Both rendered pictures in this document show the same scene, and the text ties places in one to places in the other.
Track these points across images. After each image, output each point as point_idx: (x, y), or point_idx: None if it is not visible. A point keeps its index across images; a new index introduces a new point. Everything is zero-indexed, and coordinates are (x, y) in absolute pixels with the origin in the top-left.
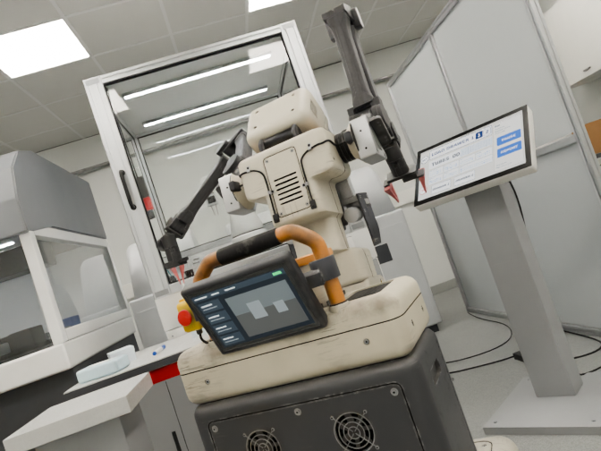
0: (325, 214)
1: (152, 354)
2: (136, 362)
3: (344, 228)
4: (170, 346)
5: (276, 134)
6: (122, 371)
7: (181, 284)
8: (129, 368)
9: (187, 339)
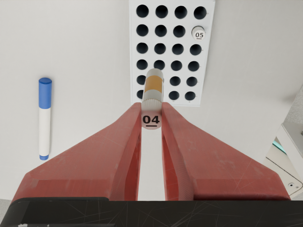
0: None
1: (26, 115)
2: (4, 152)
3: None
4: (65, 82)
5: None
6: (2, 198)
7: (146, 125)
8: (9, 190)
9: (114, 57)
